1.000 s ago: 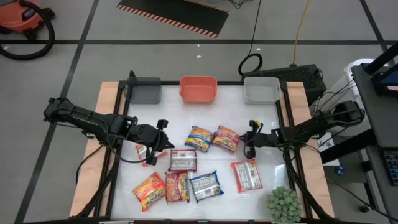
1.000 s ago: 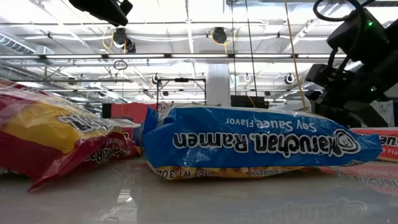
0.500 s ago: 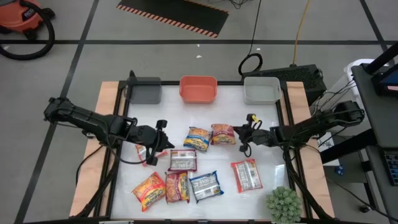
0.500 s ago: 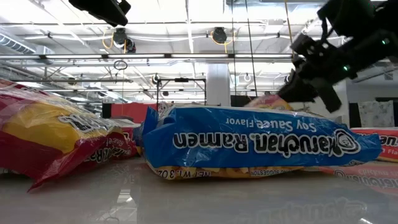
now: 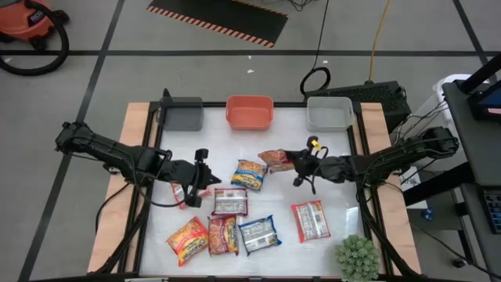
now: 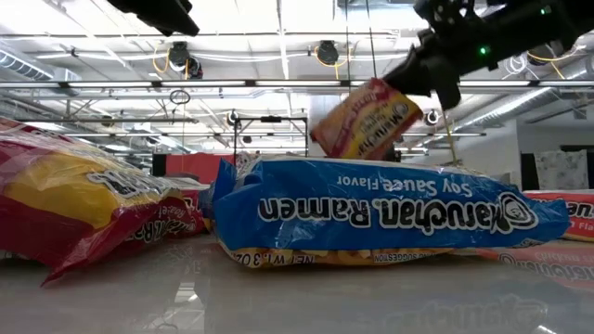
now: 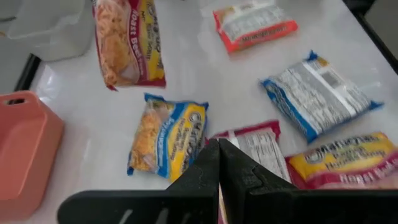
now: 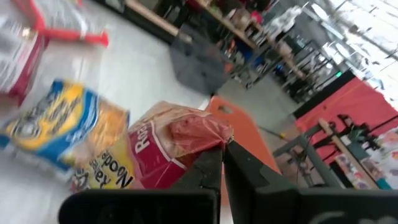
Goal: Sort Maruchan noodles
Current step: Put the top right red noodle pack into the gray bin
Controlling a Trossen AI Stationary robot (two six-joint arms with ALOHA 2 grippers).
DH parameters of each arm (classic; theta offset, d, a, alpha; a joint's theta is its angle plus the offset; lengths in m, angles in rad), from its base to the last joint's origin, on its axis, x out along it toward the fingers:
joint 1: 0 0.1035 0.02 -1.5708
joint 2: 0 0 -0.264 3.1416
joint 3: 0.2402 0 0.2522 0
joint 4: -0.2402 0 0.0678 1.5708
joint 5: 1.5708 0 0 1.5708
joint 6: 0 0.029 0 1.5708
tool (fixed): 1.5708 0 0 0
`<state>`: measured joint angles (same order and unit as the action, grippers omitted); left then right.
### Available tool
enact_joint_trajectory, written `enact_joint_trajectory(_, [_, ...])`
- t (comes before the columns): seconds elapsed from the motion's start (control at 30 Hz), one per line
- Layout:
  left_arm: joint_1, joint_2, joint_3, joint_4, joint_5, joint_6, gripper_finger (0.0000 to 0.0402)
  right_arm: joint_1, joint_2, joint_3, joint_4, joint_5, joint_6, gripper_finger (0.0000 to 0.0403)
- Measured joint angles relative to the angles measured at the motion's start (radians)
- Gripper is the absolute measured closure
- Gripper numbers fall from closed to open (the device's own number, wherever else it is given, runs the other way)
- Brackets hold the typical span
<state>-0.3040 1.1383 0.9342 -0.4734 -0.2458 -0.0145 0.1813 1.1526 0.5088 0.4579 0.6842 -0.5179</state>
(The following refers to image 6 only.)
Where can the orange-red noodle pack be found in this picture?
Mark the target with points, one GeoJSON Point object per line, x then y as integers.
{"type": "Point", "coordinates": [571, 215]}

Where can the black metal frame stand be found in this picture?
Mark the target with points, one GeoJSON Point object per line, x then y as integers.
{"type": "Point", "coordinates": [270, 119]}

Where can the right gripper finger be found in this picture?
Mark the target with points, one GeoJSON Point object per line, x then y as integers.
{"type": "Point", "coordinates": [415, 74]}
{"type": "Point", "coordinates": [449, 83]}

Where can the silver ceiling air duct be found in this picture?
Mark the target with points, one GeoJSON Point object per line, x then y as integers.
{"type": "Point", "coordinates": [533, 99]}
{"type": "Point", "coordinates": [28, 69]}

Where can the long ceiling light rail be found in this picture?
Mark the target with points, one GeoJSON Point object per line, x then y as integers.
{"type": "Point", "coordinates": [209, 83]}

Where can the red partition panel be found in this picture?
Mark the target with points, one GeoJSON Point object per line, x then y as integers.
{"type": "Point", "coordinates": [199, 167]}

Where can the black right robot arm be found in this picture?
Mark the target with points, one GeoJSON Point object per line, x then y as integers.
{"type": "Point", "coordinates": [547, 25]}

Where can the small black ceiling reel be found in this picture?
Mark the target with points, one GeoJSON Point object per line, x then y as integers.
{"type": "Point", "coordinates": [431, 117]}
{"type": "Point", "coordinates": [232, 117]}

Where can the blue soy sauce noodle pack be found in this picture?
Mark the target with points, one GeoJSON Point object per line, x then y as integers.
{"type": "Point", "coordinates": [371, 218]}

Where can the orange chicken noodle pack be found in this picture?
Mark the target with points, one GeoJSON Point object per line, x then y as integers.
{"type": "Point", "coordinates": [55, 195]}

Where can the maroon noodle pack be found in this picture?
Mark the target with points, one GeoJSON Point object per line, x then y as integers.
{"type": "Point", "coordinates": [178, 218]}

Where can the red noodle pack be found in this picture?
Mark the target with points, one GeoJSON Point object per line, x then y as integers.
{"type": "Point", "coordinates": [362, 125]}

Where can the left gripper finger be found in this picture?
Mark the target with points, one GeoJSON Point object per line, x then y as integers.
{"type": "Point", "coordinates": [148, 14]}
{"type": "Point", "coordinates": [183, 14]}

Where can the white square pillar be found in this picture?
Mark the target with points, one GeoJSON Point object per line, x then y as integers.
{"type": "Point", "coordinates": [320, 109]}

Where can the floral patterned cloth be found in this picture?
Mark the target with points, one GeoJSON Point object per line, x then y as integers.
{"type": "Point", "coordinates": [561, 169]}
{"type": "Point", "coordinates": [246, 160]}

